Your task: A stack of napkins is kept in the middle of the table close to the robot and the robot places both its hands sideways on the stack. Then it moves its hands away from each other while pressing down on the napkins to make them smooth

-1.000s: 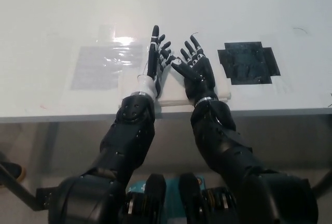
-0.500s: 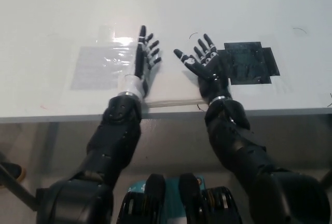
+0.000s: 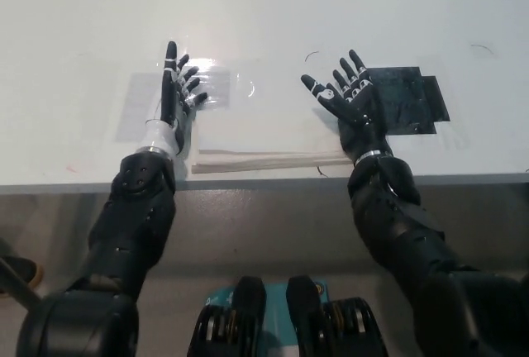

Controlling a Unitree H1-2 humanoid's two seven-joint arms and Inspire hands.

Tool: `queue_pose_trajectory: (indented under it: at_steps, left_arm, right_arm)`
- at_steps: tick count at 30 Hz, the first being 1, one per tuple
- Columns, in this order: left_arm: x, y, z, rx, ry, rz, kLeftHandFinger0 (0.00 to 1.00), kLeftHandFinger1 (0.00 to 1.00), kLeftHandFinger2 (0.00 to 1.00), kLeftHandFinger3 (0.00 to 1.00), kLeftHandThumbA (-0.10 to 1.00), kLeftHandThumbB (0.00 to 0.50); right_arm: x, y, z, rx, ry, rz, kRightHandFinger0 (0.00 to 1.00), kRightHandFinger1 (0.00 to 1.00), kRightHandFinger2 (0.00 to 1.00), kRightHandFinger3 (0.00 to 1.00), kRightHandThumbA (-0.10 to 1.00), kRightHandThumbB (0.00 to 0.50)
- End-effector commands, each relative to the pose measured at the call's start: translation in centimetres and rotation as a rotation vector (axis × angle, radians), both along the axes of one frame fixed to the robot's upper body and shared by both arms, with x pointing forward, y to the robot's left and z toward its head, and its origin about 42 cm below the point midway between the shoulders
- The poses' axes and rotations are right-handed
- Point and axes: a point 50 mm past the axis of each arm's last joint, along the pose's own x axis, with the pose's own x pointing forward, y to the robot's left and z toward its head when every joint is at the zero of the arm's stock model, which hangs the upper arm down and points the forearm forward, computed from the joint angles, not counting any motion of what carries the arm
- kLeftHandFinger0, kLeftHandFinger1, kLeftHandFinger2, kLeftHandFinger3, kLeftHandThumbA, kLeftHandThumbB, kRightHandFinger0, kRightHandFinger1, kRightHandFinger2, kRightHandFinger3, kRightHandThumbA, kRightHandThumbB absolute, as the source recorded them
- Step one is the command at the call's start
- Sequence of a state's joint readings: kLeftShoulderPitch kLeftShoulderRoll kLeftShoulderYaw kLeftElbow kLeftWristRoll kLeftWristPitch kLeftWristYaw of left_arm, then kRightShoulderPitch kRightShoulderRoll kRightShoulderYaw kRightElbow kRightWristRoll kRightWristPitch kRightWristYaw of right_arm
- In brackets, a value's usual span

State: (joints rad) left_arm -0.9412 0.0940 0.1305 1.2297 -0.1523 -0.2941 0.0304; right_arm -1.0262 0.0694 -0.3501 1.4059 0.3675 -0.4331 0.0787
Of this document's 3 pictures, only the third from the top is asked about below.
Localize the clear plastic bag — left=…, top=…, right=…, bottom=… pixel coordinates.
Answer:
left=114, top=70, right=231, bottom=144

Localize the clear plastic film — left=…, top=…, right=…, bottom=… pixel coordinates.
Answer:
left=160, top=41, right=256, bottom=107

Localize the black table leg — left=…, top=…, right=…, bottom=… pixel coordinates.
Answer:
left=0, top=255, right=43, bottom=313

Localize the black shoe tan sole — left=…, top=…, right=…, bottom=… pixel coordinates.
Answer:
left=0, top=239, right=45, bottom=295

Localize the white napkin stack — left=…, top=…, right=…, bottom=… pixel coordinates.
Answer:
left=189, top=105, right=353, bottom=175

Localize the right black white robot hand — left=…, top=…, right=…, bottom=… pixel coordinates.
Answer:
left=300, top=49, right=394, bottom=164

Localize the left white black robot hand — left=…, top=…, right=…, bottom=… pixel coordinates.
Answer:
left=137, top=40, right=209, bottom=156

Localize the robot legs and base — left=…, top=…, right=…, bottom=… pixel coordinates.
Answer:
left=187, top=275, right=388, bottom=357

